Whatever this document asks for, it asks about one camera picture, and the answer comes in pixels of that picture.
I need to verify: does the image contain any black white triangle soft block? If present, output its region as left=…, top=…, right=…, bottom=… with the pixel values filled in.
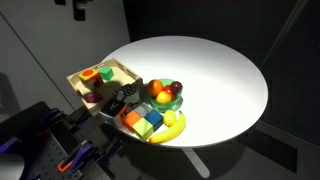
left=113, top=83, right=141, bottom=105

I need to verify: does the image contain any multicolour soft block orange circle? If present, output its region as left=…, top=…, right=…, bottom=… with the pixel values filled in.
left=78, top=68, right=105, bottom=91

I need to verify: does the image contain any light wooden tray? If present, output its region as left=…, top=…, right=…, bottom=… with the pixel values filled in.
left=65, top=57, right=144, bottom=117

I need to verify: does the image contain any small magenta block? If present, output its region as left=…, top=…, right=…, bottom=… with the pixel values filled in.
left=83, top=91, right=104, bottom=104

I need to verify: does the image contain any navy soft block letter A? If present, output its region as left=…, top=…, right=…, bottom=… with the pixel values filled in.
left=100, top=96, right=128, bottom=118

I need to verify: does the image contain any small grey block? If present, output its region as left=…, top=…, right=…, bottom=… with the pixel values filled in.
left=134, top=102, right=154, bottom=118

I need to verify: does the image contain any small orange block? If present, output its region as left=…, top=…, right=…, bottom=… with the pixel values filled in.
left=122, top=109, right=143, bottom=132

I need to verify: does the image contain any orange toy fruit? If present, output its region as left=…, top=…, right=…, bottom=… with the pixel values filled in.
left=146, top=79, right=164, bottom=98

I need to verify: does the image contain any purple orange spring clamp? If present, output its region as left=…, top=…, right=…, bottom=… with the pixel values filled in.
left=35, top=107, right=65, bottom=138
left=57, top=142, right=96, bottom=173
left=0, top=135, right=20, bottom=154

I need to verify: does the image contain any red toy fruit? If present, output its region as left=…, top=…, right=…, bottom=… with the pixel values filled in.
left=162, top=84, right=175, bottom=98

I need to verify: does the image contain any small yellow toy fruit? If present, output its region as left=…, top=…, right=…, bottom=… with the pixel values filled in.
left=155, top=90, right=173, bottom=105

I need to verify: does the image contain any dark purple toy plum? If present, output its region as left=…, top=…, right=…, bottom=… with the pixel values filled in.
left=169, top=80, right=184, bottom=95

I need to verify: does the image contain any yellow toy lemon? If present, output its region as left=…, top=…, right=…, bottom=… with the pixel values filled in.
left=163, top=109, right=178, bottom=128

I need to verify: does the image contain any yellow toy banana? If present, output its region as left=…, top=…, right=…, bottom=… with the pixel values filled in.
left=148, top=110, right=187, bottom=145

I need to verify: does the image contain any black perforated mounting board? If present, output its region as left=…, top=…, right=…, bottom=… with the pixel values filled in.
left=19, top=133, right=84, bottom=180

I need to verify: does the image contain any white table leg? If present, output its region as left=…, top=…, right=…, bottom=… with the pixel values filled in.
left=181, top=147, right=211, bottom=179

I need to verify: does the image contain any grey rounded base plate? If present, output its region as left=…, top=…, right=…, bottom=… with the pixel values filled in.
left=0, top=151, right=26, bottom=180

